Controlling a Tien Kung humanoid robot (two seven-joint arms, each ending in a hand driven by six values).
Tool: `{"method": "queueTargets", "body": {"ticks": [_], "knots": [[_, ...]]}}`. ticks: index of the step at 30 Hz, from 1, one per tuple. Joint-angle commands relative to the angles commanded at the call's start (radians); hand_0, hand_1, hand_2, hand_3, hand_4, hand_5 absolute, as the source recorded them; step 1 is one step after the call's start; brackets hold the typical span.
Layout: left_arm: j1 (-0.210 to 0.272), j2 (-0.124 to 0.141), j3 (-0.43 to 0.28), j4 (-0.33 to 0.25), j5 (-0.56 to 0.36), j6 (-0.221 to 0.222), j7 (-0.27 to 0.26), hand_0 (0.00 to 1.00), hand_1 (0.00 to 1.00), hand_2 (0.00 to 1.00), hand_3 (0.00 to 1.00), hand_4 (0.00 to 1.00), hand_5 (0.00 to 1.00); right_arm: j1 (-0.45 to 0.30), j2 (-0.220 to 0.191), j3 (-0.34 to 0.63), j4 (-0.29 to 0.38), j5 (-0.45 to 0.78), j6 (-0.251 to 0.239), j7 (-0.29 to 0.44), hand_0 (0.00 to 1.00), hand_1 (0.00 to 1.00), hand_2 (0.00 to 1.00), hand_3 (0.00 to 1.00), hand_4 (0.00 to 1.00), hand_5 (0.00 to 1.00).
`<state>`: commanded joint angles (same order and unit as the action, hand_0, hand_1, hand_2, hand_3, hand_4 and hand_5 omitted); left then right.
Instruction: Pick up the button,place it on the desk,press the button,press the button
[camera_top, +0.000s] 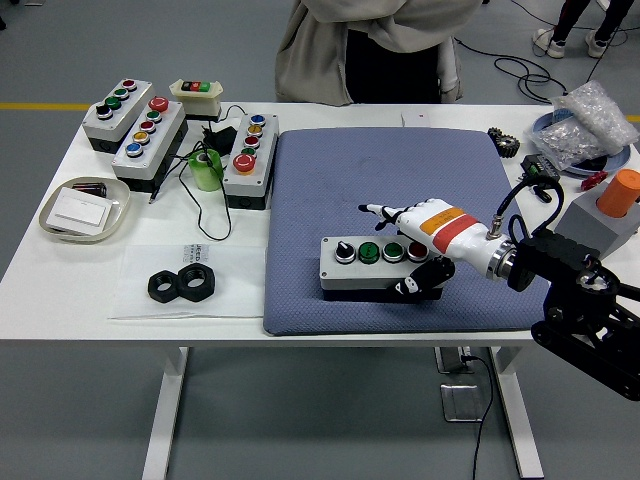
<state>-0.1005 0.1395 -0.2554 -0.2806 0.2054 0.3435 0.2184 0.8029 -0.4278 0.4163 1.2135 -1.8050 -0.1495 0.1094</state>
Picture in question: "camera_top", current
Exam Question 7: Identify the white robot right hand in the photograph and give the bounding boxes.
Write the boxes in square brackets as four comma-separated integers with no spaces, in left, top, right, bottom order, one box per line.
[358,198,501,297]

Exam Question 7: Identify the grey four-button control box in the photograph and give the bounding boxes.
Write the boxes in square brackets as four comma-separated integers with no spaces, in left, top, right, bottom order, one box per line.
[319,235,446,304]

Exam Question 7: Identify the grey five-button box, short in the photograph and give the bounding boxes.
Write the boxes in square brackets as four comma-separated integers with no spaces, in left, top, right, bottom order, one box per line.
[221,112,280,211]

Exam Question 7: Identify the grey five-button box, long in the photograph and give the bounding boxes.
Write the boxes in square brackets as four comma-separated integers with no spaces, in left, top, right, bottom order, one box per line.
[109,95,190,195]

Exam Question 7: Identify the grey four-button station box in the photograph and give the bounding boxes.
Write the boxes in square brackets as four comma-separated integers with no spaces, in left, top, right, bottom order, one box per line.
[81,78,155,155]

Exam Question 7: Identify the black gear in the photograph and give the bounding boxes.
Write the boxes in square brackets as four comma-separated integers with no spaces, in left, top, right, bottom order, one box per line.
[487,126,521,160]

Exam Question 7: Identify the black electronic module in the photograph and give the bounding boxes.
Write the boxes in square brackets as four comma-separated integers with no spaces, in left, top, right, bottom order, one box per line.
[519,153,562,189]

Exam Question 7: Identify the blue-grey padded mat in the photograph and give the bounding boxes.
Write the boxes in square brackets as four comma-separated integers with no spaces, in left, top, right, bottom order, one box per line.
[262,127,559,337]

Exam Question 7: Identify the clear bag of screws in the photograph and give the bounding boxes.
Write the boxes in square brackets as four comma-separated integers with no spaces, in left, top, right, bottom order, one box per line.
[523,118,609,171]

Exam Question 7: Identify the grey block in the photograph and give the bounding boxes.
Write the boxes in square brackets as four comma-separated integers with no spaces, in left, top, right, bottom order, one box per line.
[554,192,640,260]

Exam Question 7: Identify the metal floor socket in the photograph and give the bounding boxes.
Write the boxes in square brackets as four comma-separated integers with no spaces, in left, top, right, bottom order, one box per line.
[439,382,494,423]

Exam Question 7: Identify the orange cylinder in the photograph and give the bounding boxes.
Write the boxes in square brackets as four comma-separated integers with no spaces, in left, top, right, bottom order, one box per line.
[596,168,640,219]

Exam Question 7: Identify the blue plate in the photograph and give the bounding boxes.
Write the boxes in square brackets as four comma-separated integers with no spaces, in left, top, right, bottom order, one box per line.
[530,110,632,177]

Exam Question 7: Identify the bubble wrap bag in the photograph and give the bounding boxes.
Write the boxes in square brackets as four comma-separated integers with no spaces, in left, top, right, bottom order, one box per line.
[552,80,640,154]

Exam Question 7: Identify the white table leg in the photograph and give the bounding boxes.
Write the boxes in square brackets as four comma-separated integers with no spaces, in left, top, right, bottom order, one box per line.
[487,346,545,480]
[141,346,190,480]

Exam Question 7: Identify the clear plastic bag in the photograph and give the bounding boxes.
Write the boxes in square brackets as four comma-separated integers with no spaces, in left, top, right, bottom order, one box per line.
[107,243,266,321]

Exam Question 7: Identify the black power adapter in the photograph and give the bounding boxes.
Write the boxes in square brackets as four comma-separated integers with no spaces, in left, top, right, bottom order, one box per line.
[201,124,239,155]

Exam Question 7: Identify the background person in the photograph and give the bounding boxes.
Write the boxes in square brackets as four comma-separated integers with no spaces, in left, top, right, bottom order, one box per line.
[532,0,636,60]

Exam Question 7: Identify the green tape roll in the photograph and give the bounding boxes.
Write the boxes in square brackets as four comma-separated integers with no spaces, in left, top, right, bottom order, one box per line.
[188,148,224,192]

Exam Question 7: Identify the black hex nut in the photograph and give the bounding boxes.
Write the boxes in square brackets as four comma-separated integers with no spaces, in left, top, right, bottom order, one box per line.
[147,268,183,302]
[177,263,218,302]

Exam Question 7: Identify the beige shallow tray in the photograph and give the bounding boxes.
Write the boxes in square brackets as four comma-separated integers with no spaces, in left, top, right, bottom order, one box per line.
[38,175,132,245]

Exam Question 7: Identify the dark battery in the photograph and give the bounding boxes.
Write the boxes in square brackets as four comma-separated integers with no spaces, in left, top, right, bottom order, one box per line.
[71,182,109,199]

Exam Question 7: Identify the black under-table power cable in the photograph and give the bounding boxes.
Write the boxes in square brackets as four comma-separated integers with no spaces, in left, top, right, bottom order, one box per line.
[460,353,496,480]

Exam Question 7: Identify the black floor cable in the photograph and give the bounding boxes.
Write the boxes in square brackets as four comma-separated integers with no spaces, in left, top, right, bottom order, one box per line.
[452,0,640,106]

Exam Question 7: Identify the cream three-button switch box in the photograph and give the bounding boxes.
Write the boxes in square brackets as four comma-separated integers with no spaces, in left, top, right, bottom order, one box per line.
[168,78,225,123]

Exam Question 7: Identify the thin black adapter cord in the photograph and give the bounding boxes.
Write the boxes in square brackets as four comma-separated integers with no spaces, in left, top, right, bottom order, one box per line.
[148,103,246,242]

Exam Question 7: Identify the white wall switch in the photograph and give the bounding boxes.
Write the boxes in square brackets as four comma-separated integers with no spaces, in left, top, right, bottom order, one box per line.
[48,186,112,234]

